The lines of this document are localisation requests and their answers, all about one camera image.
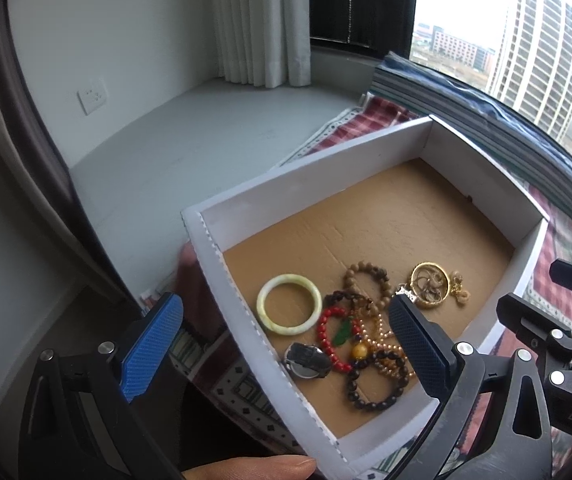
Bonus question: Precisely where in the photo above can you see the white curtain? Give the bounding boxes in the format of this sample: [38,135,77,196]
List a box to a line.
[208,0,314,88]

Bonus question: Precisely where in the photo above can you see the green jade pendant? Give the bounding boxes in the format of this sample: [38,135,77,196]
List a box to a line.
[333,320,354,348]

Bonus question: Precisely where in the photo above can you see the pale green jade bangle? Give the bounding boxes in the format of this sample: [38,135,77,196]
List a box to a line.
[256,272,323,336]

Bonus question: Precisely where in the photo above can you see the red bead bracelet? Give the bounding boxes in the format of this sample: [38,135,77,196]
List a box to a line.
[316,305,364,373]

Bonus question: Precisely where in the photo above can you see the plaid patchwork blanket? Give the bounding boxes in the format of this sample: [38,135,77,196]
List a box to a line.
[138,92,572,480]

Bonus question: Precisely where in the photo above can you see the gold necklaces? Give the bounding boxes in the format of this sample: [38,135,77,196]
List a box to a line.
[413,270,472,308]

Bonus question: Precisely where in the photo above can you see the pearl necklace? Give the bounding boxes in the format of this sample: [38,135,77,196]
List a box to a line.
[356,305,408,377]

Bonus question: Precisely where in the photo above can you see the black wristwatch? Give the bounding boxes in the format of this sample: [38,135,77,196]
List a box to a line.
[282,342,333,383]

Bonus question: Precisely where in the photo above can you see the white wall socket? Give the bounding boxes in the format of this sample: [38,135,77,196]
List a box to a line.
[77,77,108,115]

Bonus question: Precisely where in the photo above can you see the black roller blind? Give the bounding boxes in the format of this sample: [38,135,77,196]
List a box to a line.
[308,0,419,58]

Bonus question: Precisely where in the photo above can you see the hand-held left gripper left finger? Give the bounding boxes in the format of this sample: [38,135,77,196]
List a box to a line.
[18,291,187,480]

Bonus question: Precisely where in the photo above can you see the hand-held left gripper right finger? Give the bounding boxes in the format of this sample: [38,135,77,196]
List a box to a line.
[387,294,554,480]

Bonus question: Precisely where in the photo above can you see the window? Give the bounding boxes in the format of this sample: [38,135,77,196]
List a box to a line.
[408,0,572,186]

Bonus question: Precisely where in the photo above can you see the light wooden bead bracelet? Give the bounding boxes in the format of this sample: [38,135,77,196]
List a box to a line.
[342,260,392,306]

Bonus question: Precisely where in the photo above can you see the brown bead bracelet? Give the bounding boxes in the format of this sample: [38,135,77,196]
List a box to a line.
[326,290,374,317]

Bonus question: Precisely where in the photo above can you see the dark curtain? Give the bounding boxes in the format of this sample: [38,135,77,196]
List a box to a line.
[0,0,132,306]

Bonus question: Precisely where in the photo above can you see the dark bead bracelet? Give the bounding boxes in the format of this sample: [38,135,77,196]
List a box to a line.
[343,350,412,411]

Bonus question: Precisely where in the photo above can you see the white cardboard box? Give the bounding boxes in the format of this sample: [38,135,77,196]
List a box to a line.
[181,114,551,478]

